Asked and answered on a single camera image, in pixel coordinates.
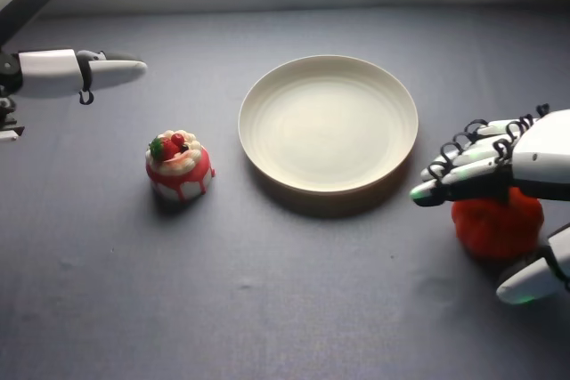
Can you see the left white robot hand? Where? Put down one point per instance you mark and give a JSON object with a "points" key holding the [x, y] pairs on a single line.
{"points": [[44, 70]]}

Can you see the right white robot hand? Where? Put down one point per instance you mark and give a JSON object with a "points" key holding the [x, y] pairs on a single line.
{"points": [[543, 153]]}

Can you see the orange toy pumpkin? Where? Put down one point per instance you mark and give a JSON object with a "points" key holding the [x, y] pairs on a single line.
{"points": [[494, 228]]}

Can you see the toy strawberry cake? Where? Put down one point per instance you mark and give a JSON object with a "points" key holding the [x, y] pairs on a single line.
{"points": [[178, 175]]}

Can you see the cream round plate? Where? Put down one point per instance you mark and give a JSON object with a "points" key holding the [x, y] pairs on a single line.
{"points": [[327, 126]]}

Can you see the grey table cloth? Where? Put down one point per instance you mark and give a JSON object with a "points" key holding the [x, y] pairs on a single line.
{"points": [[267, 300]]}

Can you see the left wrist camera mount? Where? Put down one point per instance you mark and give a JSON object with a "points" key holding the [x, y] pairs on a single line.
{"points": [[9, 131]]}

